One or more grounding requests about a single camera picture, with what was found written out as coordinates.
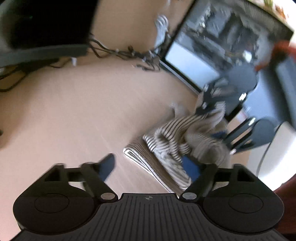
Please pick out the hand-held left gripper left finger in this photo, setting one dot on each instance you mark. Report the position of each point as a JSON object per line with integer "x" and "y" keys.
{"x": 107, "y": 165}

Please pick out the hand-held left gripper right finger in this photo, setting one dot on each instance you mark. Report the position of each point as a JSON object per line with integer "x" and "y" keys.
{"x": 190, "y": 168}

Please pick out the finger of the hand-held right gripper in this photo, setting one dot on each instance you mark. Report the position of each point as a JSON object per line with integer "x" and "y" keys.
{"x": 240, "y": 135}
{"x": 207, "y": 99}

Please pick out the striped beige garment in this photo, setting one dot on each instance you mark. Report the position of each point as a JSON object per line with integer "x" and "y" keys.
{"x": 189, "y": 134}

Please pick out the orange blurred object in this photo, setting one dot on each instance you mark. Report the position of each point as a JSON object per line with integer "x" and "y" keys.
{"x": 279, "y": 49}

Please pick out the white glass-sided computer case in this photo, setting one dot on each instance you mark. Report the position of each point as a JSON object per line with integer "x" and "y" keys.
{"x": 208, "y": 37}

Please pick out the dark red cloth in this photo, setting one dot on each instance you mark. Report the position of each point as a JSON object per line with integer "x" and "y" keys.
{"x": 286, "y": 204}

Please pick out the curved black monitor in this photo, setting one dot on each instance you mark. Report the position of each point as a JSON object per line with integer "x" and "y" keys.
{"x": 46, "y": 27}

